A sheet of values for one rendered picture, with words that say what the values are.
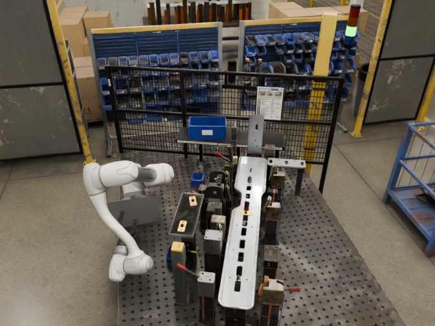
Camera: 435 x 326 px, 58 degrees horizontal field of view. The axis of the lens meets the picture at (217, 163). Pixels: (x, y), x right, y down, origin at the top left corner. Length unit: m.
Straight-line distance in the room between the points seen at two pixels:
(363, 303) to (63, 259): 2.54
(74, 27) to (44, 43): 2.33
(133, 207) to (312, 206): 1.37
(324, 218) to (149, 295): 1.39
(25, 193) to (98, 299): 1.78
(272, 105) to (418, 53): 2.71
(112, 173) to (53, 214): 2.15
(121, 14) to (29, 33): 4.98
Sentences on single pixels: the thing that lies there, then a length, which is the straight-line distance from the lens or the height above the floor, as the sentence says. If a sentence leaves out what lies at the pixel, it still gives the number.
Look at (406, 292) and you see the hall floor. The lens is 3.75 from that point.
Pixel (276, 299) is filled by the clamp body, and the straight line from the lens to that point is 2.18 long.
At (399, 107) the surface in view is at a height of 0.35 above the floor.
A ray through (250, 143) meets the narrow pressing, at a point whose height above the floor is 1.08.
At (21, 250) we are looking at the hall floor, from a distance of 4.12.
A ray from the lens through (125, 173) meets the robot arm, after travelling 2.29.
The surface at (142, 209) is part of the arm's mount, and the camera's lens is 2.90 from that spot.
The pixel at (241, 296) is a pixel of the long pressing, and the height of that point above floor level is 1.00.
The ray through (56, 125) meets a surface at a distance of 4.82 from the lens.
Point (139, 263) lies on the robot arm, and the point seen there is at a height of 0.94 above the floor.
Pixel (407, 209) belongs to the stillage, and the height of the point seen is 0.19.
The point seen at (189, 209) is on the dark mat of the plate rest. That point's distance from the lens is 2.37.
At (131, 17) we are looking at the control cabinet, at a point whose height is 0.48.
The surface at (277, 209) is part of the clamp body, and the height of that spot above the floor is 1.02.
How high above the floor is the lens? 2.73
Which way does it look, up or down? 35 degrees down
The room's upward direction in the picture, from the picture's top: straight up
